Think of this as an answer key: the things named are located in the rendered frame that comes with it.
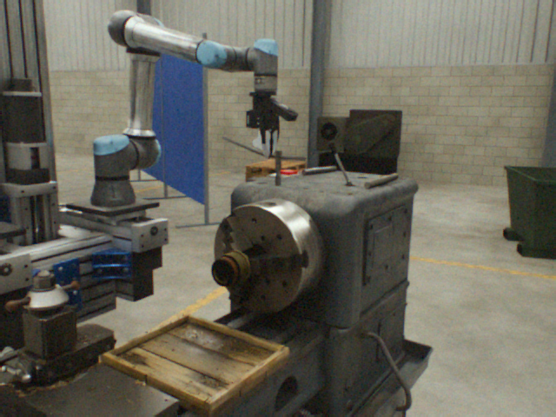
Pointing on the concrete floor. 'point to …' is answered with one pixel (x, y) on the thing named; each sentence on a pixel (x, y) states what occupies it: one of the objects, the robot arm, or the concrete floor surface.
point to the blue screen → (182, 131)
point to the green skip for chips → (532, 210)
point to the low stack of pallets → (270, 168)
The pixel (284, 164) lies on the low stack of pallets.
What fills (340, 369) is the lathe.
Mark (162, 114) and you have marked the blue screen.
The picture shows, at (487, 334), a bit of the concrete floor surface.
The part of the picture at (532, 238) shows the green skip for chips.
